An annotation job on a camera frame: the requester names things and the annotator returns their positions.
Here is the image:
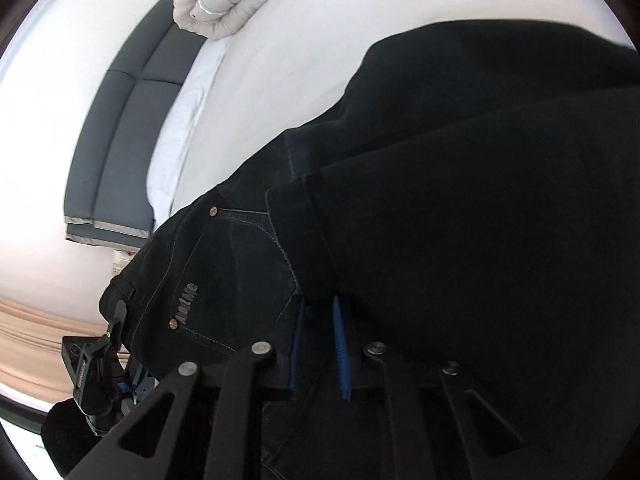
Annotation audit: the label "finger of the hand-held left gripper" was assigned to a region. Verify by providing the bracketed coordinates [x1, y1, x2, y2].
[106, 300, 127, 353]

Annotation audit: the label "grey padded headboard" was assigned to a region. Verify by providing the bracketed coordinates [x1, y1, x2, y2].
[64, 0, 208, 248]

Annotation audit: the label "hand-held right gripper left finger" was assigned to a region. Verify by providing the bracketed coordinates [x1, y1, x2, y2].
[65, 294, 307, 480]

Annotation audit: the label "black denim pants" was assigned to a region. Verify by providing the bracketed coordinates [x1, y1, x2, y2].
[99, 19, 640, 480]

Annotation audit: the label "bed with white sheet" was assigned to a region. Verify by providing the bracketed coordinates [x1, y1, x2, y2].
[145, 0, 632, 233]

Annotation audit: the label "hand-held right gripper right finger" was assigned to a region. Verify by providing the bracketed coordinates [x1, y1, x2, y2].
[332, 296, 527, 480]

